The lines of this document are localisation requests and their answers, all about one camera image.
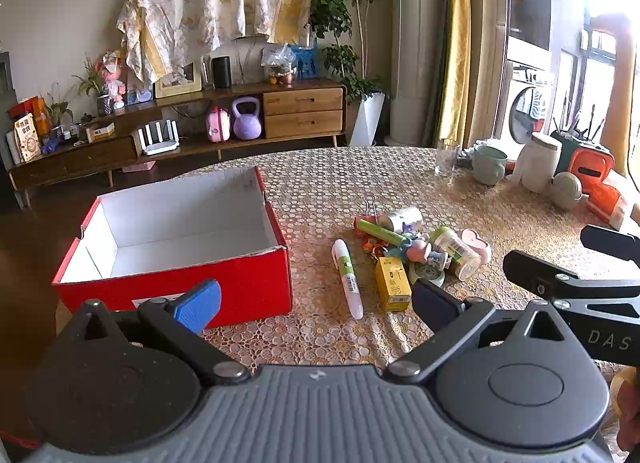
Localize green utensil holder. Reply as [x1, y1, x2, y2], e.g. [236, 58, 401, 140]
[550, 103, 613, 156]

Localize grey-green round container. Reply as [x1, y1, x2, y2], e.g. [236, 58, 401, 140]
[547, 172, 588, 210]

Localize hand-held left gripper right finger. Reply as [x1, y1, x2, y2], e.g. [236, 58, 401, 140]
[384, 279, 588, 384]

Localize picture frame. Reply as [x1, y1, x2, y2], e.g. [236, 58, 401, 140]
[153, 62, 202, 99]

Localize clear plastic bag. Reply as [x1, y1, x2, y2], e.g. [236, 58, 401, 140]
[261, 43, 297, 85]

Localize white router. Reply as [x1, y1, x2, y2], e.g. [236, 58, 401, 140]
[137, 120, 181, 156]

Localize green tube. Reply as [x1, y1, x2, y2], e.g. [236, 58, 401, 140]
[356, 218, 406, 247]

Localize white standing air conditioner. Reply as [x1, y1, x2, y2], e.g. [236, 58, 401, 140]
[389, 0, 443, 146]

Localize person's right hand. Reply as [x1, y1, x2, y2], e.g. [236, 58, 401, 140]
[610, 367, 640, 451]

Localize pink pig figurine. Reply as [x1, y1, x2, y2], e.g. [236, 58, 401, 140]
[406, 235, 448, 269]

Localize small leafy potted plant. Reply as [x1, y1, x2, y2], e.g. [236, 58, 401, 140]
[42, 83, 73, 126]

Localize clear drinking glass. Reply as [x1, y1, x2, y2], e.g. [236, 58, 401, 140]
[434, 138, 461, 176]

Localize purple kettlebell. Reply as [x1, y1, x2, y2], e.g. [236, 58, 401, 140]
[231, 96, 263, 140]

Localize small yellow box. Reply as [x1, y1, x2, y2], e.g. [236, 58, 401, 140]
[375, 257, 412, 312]

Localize orange packet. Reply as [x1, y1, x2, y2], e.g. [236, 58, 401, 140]
[585, 183, 636, 231]

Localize pink binder clip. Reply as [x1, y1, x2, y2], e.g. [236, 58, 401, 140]
[354, 198, 381, 226]

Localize white lidded jar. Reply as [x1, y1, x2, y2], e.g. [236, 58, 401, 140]
[515, 132, 563, 194]

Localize pink doll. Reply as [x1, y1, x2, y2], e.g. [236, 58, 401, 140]
[95, 49, 128, 109]

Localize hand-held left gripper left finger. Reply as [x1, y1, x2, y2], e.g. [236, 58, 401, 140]
[70, 279, 251, 386]

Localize pink toy suitcase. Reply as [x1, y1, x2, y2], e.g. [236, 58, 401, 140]
[206, 106, 232, 143]

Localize yellow curtain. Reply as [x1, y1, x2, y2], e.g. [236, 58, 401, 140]
[440, 0, 511, 149]

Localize green-lidded toothpick jar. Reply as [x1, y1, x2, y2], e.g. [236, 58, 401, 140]
[429, 226, 482, 281]

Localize pink heart-shaped box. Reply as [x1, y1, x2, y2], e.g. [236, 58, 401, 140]
[461, 229, 492, 266]

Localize red cardboard box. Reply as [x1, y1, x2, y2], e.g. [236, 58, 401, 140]
[51, 166, 293, 329]

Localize tall potted tree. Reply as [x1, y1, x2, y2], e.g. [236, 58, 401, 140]
[307, 0, 393, 104]

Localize wooden TV cabinet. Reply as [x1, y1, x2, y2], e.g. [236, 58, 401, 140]
[7, 78, 348, 206]

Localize orange box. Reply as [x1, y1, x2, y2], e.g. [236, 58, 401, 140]
[7, 96, 51, 136]

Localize printed snack box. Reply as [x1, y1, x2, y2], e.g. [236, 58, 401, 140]
[13, 113, 41, 163]

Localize white planter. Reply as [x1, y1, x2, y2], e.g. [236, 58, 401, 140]
[348, 92, 386, 147]

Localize washing machine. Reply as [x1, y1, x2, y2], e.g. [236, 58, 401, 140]
[495, 60, 556, 154]

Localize black speaker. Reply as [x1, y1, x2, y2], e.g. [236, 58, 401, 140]
[211, 56, 232, 89]

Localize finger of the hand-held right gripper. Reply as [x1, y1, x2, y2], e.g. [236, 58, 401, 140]
[581, 226, 640, 263]
[502, 249, 640, 316]

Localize white roll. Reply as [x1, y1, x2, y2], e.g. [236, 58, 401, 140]
[377, 206, 423, 234]

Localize green mug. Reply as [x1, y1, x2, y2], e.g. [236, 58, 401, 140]
[470, 144, 509, 186]

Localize flat white box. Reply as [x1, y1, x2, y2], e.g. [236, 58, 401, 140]
[85, 122, 117, 143]

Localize orange container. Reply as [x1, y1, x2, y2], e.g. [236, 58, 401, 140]
[567, 147, 615, 194]

